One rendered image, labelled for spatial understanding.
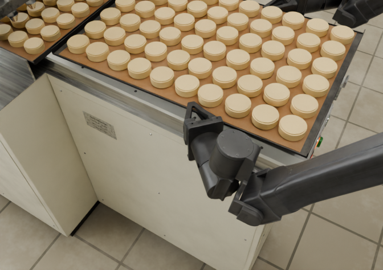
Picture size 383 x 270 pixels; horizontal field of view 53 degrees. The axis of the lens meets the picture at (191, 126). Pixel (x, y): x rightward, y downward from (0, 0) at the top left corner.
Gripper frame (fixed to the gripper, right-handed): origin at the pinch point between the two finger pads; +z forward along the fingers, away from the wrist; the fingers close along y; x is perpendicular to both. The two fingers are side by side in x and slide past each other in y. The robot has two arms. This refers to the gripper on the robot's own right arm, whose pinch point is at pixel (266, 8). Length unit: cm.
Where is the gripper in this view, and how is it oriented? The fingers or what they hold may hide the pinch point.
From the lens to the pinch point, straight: 102.4
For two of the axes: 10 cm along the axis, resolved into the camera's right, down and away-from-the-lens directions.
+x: 2.6, 7.5, -6.0
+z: -9.7, 2.1, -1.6
